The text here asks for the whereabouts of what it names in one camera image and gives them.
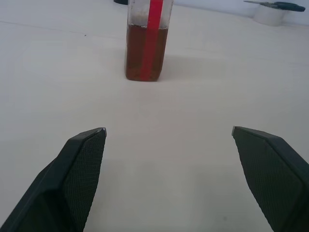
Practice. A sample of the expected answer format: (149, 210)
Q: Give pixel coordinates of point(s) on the bottle with brown liquid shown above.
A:
(135, 50)

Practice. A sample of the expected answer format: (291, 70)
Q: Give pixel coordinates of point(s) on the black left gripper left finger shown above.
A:
(60, 183)

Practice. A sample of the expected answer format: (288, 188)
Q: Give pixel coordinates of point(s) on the black round object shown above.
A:
(120, 1)

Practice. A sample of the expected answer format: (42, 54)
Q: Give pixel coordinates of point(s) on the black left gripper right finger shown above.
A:
(277, 178)

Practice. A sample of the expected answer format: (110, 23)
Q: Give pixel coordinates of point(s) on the white tape roll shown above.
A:
(268, 16)

